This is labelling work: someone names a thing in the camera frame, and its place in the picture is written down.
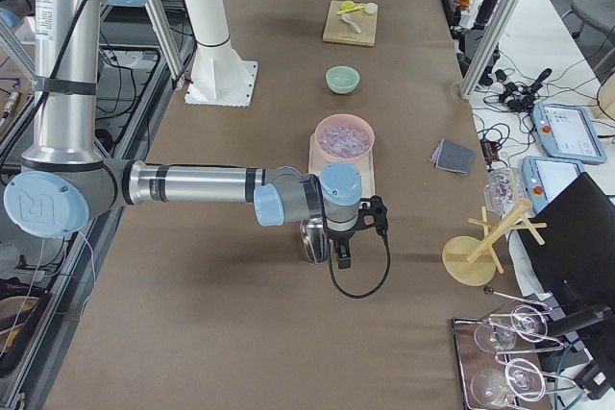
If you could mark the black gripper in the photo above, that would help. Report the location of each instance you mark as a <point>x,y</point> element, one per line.
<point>339,239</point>

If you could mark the white plastic spoon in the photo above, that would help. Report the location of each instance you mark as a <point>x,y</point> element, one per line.
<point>349,20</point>

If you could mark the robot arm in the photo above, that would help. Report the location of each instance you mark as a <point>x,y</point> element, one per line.
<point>64,182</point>

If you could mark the steel ice scoop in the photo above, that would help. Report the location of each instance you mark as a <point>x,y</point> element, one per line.
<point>316,243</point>

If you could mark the pink bowl of ice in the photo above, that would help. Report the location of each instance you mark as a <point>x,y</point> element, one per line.
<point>344,137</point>

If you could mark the green ceramic bowl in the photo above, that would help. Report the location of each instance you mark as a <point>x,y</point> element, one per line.
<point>342,79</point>

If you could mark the beige rectangular tray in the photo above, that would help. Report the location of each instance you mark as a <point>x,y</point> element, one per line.
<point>316,163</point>

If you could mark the wooden cup stand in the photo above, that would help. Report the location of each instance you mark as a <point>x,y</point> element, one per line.
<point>473,261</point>

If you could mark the grey folded cloth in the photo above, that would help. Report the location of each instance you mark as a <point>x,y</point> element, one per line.
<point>452,157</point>

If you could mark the wine glass rack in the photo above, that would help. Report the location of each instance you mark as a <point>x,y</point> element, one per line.
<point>497,356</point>

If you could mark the teach pendant tablet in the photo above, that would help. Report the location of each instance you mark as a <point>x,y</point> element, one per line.
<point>567,132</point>
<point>546,177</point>

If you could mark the wooden cutting board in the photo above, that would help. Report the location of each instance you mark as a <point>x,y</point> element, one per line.
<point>337,31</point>

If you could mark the black monitor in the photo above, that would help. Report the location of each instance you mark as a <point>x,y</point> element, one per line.
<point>576,262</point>

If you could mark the yellow plastic knife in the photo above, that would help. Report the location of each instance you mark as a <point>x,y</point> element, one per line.
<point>356,8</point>

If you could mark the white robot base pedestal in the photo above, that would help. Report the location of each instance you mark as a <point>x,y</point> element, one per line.
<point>219,76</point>

